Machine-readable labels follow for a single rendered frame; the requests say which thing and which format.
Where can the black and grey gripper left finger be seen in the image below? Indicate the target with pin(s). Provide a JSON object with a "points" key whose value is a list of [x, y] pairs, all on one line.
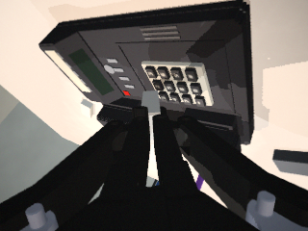
{"points": [[119, 150]]}

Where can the black desk phone body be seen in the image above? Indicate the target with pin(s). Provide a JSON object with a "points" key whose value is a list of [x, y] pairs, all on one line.
{"points": [[197, 57]]}

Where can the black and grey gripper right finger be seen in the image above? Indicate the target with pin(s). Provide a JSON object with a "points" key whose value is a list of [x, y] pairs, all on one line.
{"points": [[264, 200]]}

